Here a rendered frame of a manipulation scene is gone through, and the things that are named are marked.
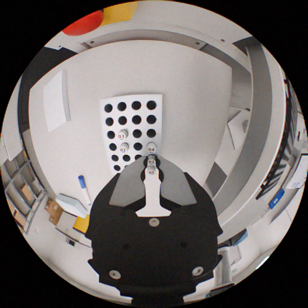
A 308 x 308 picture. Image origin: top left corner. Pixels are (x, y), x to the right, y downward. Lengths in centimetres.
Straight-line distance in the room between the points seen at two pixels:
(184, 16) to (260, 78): 13
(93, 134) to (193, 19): 27
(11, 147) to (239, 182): 67
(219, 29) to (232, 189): 25
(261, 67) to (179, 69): 14
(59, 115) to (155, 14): 25
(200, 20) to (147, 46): 11
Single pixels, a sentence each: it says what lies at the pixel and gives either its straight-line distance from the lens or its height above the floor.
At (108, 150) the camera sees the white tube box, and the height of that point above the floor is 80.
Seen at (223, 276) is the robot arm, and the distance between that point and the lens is 61.
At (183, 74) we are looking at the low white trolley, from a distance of 18.
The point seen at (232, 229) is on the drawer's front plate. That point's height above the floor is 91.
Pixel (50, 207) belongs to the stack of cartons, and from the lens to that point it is 426.
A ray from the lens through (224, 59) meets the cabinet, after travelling 30.
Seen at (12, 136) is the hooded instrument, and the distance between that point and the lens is 54.
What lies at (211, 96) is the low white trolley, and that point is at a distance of 20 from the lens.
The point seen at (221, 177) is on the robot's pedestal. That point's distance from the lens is 83.
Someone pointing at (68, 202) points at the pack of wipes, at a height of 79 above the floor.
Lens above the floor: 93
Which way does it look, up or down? 62 degrees down
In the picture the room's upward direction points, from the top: 176 degrees clockwise
